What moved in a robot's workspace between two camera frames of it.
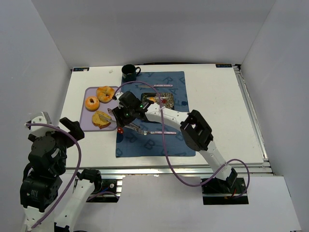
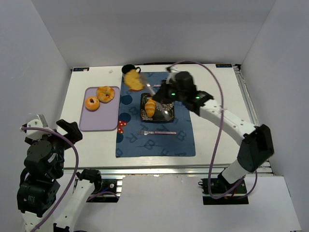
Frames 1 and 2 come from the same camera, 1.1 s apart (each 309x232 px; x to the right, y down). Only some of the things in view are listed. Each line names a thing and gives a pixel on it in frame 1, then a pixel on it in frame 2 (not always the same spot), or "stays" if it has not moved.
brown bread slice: (98, 121) to (133, 80)
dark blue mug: (129, 73) stays
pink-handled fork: (146, 133) stays
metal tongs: (130, 126) to (166, 114)
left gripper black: (66, 132) stays
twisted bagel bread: (105, 94) stays
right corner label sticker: (223, 65) stays
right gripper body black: (118, 117) to (162, 94)
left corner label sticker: (81, 69) stays
